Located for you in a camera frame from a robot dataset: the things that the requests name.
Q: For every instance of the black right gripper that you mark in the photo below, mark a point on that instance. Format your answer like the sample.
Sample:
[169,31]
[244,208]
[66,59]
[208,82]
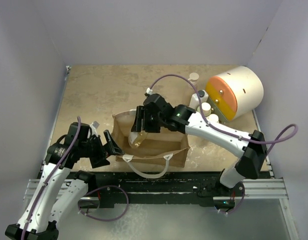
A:
[143,112]

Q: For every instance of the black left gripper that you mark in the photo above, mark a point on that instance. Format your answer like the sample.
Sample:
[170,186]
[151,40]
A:
[111,148]

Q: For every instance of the small clear amber bottle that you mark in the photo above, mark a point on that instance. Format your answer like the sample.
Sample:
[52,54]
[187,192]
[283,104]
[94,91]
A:
[137,138]

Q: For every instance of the brown burlap canvas bag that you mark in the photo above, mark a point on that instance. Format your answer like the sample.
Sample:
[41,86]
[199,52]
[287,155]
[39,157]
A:
[165,148]

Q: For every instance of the pale green lotion bottle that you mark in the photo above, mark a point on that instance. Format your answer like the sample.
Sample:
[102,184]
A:
[205,109]

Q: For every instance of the white rectangular bottle grey cap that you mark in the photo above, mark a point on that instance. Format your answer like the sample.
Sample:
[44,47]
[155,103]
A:
[194,101]

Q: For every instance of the beige pump dispenser bottle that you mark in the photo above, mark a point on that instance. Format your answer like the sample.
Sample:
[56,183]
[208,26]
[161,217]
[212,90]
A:
[193,78]

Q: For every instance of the cream lidded jar bottle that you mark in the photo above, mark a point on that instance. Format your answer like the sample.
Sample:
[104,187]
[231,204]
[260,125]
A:
[213,118]

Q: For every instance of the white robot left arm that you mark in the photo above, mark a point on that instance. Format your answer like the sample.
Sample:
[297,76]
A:
[42,217]

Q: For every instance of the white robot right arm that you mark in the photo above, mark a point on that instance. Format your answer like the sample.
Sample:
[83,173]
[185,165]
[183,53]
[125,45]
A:
[249,148]

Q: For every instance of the white cylinder orange yellow end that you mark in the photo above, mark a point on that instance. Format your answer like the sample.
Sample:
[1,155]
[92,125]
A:
[234,93]

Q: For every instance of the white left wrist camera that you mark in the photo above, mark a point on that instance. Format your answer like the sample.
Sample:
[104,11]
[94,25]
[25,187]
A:
[93,129]

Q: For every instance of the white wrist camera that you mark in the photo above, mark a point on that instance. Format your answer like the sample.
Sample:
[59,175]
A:
[93,129]
[149,92]

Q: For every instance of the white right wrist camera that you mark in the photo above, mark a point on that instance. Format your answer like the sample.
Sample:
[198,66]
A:
[149,92]

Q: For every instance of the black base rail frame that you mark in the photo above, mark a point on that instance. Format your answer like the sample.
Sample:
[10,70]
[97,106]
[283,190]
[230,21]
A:
[174,188]

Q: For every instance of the aluminium extrusion frame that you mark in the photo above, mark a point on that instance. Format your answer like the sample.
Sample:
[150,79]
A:
[260,189]

